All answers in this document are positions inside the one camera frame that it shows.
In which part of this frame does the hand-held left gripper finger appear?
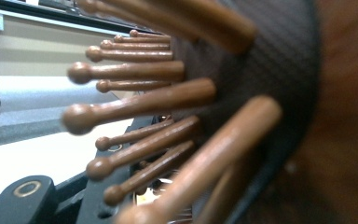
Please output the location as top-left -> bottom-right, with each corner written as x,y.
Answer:
83,115 -> 169,224

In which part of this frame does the wooden hairbrush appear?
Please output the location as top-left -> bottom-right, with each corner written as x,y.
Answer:
61,0 -> 358,224

